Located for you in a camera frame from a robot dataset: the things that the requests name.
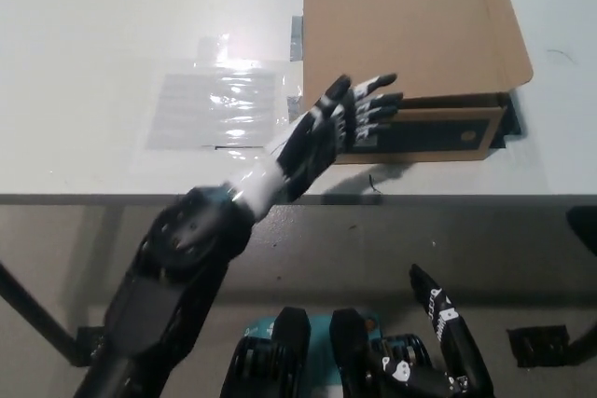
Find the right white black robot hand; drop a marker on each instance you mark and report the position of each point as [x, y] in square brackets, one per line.
[454, 342]

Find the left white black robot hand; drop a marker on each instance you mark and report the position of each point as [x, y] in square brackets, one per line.
[322, 137]

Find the brown cardboard storage box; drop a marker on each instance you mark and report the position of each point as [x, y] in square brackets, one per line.
[406, 30]

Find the black teal robot body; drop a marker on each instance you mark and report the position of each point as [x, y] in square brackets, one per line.
[298, 356]

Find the clear plastic sheet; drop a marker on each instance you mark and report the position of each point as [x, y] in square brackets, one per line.
[210, 95]

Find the dark object at table edge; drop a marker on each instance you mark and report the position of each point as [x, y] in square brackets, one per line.
[583, 225]

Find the black table leg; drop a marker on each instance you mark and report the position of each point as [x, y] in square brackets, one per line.
[37, 309]

